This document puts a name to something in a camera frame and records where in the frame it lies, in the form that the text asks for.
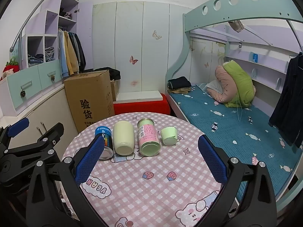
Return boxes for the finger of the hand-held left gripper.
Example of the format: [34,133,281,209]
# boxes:
[0,117,30,151]
[5,122,65,155]

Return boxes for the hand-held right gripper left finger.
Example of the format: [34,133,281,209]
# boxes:
[26,135,105,227]

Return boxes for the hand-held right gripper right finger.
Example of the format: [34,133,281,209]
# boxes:
[198,134,277,227]

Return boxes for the cream cup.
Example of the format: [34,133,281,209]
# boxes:
[113,120,135,156]

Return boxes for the small green cup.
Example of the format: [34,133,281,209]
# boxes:
[161,126,179,146]

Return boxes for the pink and green cup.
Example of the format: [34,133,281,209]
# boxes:
[137,118,162,157]

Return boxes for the beige low cabinet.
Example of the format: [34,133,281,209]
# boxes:
[0,83,80,139]

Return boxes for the blue metal can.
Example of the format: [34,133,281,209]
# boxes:
[95,125,116,160]

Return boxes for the blue printed bed sheet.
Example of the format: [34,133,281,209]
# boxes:
[169,83,303,202]

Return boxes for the large cardboard box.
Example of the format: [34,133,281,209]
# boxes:
[63,70,115,136]

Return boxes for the red strawberry plush toy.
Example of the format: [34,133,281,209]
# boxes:
[2,58,21,81]

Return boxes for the pink checked tablecloth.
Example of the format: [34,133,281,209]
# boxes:
[61,112,229,227]

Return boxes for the folded jeans stack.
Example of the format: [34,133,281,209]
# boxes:
[28,54,44,67]

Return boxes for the small cardboard box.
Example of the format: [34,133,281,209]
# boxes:
[110,80,120,102]

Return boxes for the white pillow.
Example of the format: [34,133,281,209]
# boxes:
[205,79,224,96]

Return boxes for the tan garment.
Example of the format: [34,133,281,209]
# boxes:
[168,86,196,95]

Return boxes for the light blue hanging garment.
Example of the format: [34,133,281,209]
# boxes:
[57,29,68,79]

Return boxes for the folded grey clothes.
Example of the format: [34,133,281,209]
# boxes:
[44,46,55,62]

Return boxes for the yellow hanging garment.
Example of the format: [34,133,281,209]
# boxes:
[63,31,79,76]

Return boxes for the white board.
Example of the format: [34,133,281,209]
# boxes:
[116,91,162,102]

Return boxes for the pink and green quilt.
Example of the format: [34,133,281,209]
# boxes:
[208,60,257,108]

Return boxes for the black bag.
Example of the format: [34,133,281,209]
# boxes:
[95,68,122,81]

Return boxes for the dark hanging garments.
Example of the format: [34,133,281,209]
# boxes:
[71,32,87,73]

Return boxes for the dark folded clothes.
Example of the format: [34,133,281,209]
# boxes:
[167,76,192,90]

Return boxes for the dark hanging jacket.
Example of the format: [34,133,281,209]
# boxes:
[268,52,303,148]

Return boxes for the grey metal railing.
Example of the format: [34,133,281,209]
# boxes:
[9,0,84,53]

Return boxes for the purple wardrobe shelf unit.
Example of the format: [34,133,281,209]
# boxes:
[0,0,94,117]

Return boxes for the clothes on shelf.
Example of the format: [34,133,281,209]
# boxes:
[59,7,73,21]

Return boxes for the grey hanging pouch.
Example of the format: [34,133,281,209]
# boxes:
[227,20,244,33]

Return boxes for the teal bunk bed frame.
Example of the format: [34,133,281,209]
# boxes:
[165,0,303,216]

